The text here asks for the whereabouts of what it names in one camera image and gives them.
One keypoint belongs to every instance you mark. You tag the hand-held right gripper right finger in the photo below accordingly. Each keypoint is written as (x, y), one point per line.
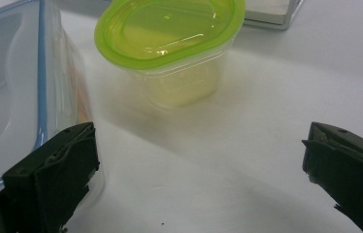
(354, 174)

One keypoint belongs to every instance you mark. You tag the green plastic bowl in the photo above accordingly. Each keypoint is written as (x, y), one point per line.
(170, 35)

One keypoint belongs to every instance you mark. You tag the clear container with blue-rimmed lid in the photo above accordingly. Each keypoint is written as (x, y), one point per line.
(11, 97)

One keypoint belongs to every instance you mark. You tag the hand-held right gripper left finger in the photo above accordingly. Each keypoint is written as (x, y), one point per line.
(56, 181)

